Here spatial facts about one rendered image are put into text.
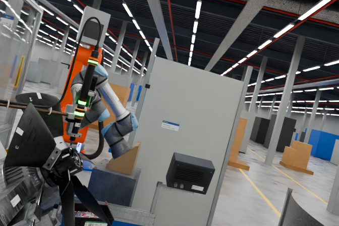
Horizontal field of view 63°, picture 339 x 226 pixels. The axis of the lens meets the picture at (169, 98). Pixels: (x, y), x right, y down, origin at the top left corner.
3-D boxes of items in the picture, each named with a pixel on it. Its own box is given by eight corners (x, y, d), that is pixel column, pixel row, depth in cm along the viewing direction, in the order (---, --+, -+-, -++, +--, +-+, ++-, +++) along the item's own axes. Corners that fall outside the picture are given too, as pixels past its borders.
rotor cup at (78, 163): (38, 167, 109) (69, 152, 110) (43, 149, 122) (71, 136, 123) (57, 193, 114) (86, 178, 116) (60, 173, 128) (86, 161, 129)
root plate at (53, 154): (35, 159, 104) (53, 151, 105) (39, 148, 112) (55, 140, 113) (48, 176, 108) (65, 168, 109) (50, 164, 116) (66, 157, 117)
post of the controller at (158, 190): (150, 213, 170) (158, 182, 170) (149, 211, 173) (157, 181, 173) (154, 214, 171) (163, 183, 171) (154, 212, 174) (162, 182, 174)
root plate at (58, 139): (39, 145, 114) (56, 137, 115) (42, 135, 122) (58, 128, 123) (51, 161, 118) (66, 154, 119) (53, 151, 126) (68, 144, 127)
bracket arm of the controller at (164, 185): (157, 187, 170) (158, 182, 170) (156, 185, 173) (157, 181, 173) (192, 194, 174) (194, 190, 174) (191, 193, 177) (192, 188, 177)
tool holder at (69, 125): (65, 136, 122) (70, 114, 122) (59, 131, 127) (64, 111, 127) (83, 137, 128) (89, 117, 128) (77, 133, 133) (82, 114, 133)
